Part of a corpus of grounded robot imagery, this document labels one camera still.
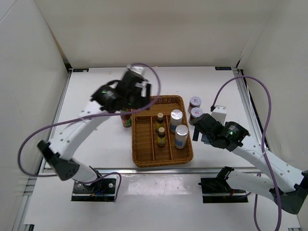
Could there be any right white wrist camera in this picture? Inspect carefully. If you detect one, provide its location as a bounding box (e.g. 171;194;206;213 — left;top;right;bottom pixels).
211;105;227;125

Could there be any white shaker silver lid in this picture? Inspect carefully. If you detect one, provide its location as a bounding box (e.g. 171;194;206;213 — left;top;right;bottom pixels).
170;109;183;133
175;125;189;149

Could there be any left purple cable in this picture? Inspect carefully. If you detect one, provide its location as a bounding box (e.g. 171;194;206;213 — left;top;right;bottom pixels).
18;63;162;203

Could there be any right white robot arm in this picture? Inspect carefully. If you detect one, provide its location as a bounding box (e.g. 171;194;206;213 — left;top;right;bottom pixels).
193;114;308;215

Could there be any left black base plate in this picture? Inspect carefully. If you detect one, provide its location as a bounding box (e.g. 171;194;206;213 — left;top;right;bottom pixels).
71;176;117;202

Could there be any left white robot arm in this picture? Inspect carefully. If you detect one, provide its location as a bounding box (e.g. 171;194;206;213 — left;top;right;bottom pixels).
37;66;151;193

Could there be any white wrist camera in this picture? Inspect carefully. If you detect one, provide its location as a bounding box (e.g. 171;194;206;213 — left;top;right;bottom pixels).
211;105;227;125
127;64;145;76

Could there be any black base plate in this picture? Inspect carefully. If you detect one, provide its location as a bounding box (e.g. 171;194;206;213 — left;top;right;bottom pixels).
198;178;248;204
71;176;117;202

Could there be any brown wicker divided basket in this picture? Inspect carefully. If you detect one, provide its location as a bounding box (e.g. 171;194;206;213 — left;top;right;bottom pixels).
131;95;193;167

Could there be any dark jar white lid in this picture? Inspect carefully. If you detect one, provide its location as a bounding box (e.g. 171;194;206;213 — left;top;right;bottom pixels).
189;107;203;125
188;96;202;113

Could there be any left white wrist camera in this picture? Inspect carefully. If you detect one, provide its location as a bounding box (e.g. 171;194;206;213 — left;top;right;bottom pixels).
127;64;145;76

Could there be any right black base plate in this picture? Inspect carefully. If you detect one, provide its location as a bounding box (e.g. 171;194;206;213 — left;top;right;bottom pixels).
198;178;248;204

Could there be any small yellow bottle beige cap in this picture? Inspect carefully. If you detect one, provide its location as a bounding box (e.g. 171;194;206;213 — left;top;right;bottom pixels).
156;113;165;132

